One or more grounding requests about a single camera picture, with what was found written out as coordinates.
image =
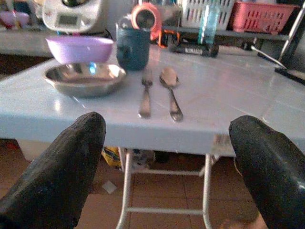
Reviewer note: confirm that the white folding table frame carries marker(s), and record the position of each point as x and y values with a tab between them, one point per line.
164	188

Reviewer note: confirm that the silver fork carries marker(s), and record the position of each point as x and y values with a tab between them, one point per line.
145	93

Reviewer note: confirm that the silver metal stand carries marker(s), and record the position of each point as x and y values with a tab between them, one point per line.
287	47

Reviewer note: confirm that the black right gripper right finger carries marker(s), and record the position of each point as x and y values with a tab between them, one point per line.
271	167

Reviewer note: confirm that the black rectangular box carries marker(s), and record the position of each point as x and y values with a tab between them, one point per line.
194	49

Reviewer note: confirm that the yellow plastic bag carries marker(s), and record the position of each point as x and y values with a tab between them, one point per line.
111	156

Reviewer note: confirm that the silver spoon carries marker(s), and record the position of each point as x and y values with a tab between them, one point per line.
171	93

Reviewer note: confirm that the purple plastic bowl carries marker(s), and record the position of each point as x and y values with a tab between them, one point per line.
79	48

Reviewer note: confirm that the white kitchen appliance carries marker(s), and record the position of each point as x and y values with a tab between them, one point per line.
71	15

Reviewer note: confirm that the stainless steel bowl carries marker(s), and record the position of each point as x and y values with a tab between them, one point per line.
84	80

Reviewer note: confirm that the white paper scrap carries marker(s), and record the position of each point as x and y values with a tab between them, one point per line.
109	186

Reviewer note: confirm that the dark blue cup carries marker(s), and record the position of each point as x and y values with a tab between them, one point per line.
132	48

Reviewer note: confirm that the red plastic basket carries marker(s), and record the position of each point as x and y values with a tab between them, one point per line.
261	16

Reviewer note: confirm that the clear blue plastic bottle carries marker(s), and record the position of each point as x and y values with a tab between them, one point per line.
209	23

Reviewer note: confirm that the white plastic basket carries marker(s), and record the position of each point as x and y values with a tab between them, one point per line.
205	12

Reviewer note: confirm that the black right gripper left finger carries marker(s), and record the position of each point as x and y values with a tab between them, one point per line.
54	176

